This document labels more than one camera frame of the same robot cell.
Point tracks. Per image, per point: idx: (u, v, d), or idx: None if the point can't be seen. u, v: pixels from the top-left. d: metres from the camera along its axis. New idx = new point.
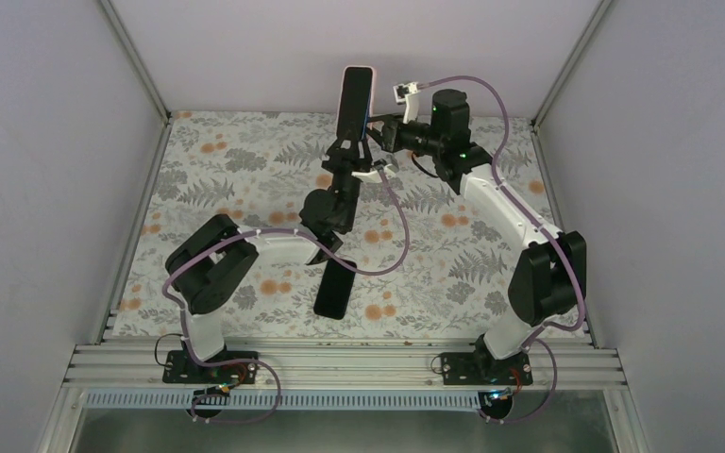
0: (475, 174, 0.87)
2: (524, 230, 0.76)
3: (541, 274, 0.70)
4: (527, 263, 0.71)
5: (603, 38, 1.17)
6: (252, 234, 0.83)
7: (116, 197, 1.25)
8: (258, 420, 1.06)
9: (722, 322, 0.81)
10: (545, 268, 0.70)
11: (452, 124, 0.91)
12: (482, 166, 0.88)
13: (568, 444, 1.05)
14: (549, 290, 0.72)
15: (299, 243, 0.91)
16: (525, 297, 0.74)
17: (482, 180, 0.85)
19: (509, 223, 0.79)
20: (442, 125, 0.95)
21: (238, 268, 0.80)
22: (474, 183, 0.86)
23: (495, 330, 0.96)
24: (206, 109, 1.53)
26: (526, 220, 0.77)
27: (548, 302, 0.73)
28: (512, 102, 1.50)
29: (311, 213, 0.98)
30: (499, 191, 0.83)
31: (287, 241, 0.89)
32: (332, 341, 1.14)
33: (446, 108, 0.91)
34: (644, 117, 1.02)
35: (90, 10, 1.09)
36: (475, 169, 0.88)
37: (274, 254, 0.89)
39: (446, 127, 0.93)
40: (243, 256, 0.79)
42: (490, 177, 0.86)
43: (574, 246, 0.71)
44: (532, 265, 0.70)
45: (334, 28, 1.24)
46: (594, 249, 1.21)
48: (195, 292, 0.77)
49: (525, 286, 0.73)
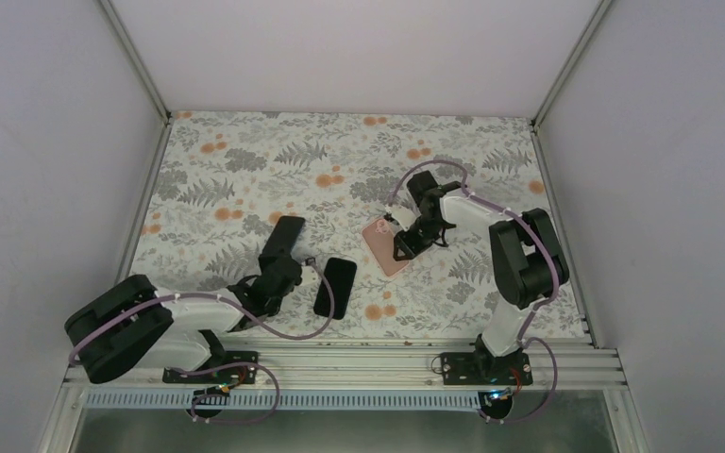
0: (447, 194, 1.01)
2: (491, 219, 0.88)
3: (512, 246, 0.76)
4: (497, 240, 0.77)
5: (603, 39, 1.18)
6: (169, 299, 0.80)
7: (115, 197, 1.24)
8: (258, 420, 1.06)
9: (722, 321, 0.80)
10: (514, 242, 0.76)
11: (419, 183, 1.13)
12: (454, 192, 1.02)
13: (568, 444, 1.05)
14: (529, 268, 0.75)
15: (222, 309, 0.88)
16: (506, 281, 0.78)
17: (454, 196, 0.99)
19: (480, 215, 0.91)
20: (414, 194, 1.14)
21: (151, 340, 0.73)
22: (447, 203, 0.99)
23: (491, 328, 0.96)
24: (206, 109, 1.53)
26: (493, 211, 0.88)
27: (533, 280, 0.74)
28: (512, 102, 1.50)
29: (281, 268, 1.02)
30: (470, 201, 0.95)
31: (209, 306, 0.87)
32: (332, 341, 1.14)
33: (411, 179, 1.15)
34: (644, 115, 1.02)
35: (89, 9, 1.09)
36: (448, 193, 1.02)
37: (192, 321, 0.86)
39: (415, 192, 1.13)
40: (154, 326, 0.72)
42: (461, 193, 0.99)
43: (538, 221, 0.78)
44: (499, 239, 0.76)
45: (334, 27, 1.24)
46: (596, 249, 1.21)
48: (104, 356, 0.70)
49: (504, 268, 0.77)
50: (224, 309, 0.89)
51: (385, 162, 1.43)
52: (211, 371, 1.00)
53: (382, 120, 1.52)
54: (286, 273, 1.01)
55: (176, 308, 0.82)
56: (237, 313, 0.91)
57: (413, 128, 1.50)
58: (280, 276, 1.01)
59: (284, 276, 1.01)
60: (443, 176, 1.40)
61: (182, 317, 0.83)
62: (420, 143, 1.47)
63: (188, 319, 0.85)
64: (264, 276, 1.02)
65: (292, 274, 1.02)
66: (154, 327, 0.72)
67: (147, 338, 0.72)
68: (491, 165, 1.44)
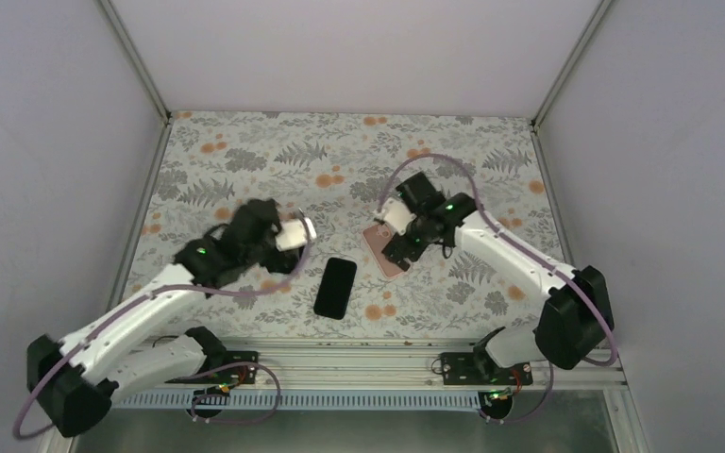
0: (468, 225, 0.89)
2: (539, 276, 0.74)
3: (570, 321, 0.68)
4: (554, 315, 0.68)
5: (603, 39, 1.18)
6: (77, 350, 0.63)
7: (115, 197, 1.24)
8: (258, 420, 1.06)
9: (722, 320, 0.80)
10: (573, 313, 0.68)
11: (413, 195, 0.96)
12: (472, 216, 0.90)
13: (567, 443, 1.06)
14: (582, 335, 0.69)
15: (164, 303, 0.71)
16: (556, 346, 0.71)
17: (478, 230, 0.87)
19: (520, 268, 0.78)
20: (409, 206, 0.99)
21: (80, 400, 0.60)
22: (470, 235, 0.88)
23: (496, 337, 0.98)
24: (206, 109, 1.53)
26: (537, 265, 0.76)
27: (585, 345, 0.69)
28: (512, 102, 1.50)
29: (251, 209, 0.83)
30: (497, 238, 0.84)
31: (141, 317, 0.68)
32: (332, 342, 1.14)
33: (404, 187, 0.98)
34: (644, 115, 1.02)
35: (90, 9, 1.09)
36: (466, 219, 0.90)
37: (134, 341, 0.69)
39: (412, 205, 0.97)
40: (67, 393, 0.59)
42: (485, 226, 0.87)
43: (593, 282, 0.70)
44: (559, 315, 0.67)
45: (334, 28, 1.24)
46: (597, 249, 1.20)
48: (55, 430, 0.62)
49: (556, 335, 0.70)
50: (170, 298, 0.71)
51: (385, 162, 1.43)
52: (210, 372, 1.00)
53: (382, 120, 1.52)
54: (255, 213, 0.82)
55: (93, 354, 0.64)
56: (185, 293, 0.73)
57: (413, 129, 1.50)
58: (248, 217, 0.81)
59: (256, 217, 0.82)
60: (443, 176, 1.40)
61: (114, 347, 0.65)
62: (420, 143, 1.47)
63: (128, 341, 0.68)
64: (229, 226, 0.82)
65: (266, 216, 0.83)
66: (69, 394, 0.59)
67: (77, 400, 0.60)
68: (490, 165, 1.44)
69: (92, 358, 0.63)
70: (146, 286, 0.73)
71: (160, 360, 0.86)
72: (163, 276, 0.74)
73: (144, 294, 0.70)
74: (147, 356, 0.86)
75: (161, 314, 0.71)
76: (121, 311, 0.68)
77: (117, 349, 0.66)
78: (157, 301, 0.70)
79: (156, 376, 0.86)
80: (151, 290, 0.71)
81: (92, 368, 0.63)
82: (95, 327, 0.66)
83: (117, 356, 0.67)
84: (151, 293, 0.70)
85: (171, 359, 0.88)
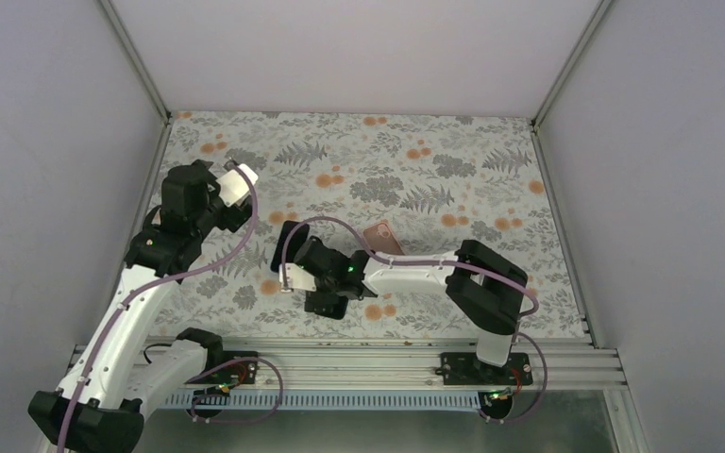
0: (370, 276, 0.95)
2: (435, 276, 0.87)
3: (478, 296, 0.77)
4: (462, 297, 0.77)
5: (603, 39, 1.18)
6: (82, 387, 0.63)
7: (115, 197, 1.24)
8: (258, 420, 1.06)
9: (722, 319, 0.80)
10: (476, 289, 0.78)
11: (317, 260, 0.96)
12: (370, 263, 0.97)
13: (568, 444, 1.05)
14: (499, 300, 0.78)
15: (141, 308, 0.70)
16: (487, 321, 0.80)
17: (377, 270, 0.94)
19: (419, 277, 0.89)
20: (313, 272, 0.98)
21: (111, 427, 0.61)
22: (376, 279, 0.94)
23: (481, 341, 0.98)
24: (207, 109, 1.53)
26: (429, 266, 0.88)
27: (510, 308, 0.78)
28: (512, 101, 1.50)
29: (178, 177, 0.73)
30: (394, 267, 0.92)
31: (122, 331, 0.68)
32: (332, 341, 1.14)
33: (305, 259, 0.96)
34: (644, 115, 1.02)
35: (89, 8, 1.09)
36: (366, 271, 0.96)
37: (131, 353, 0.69)
39: (319, 270, 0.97)
40: (92, 427, 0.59)
42: (380, 262, 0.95)
43: (476, 255, 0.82)
44: (463, 293, 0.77)
45: (334, 27, 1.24)
46: (598, 249, 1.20)
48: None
49: (478, 313, 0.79)
50: (143, 300, 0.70)
51: (385, 162, 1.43)
52: (215, 369, 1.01)
53: (382, 120, 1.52)
54: (180, 182, 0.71)
55: (101, 381, 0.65)
56: (160, 289, 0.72)
57: (413, 129, 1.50)
58: (179, 189, 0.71)
59: (185, 185, 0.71)
60: (443, 176, 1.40)
61: (115, 369, 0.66)
62: (420, 143, 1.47)
63: (126, 356, 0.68)
64: (161, 202, 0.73)
65: (195, 180, 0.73)
66: (94, 427, 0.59)
67: (109, 429, 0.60)
68: (490, 165, 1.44)
69: (99, 389, 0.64)
70: (114, 298, 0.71)
71: (169, 363, 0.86)
72: (125, 282, 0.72)
73: (117, 310, 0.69)
74: (150, 367, 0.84)
75: (146, 317, 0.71)
76: (104, 337, 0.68)
77: (120, 369, 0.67)
78: (132, 310, 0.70)
79: (170, 382, 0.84)
80: (122, 301, 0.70)
81: (106, 395, 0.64)
82: (85, 360, 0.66)
83: (125, 374, 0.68)
84: (123, 305, 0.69)
85: (177, 360, 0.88)
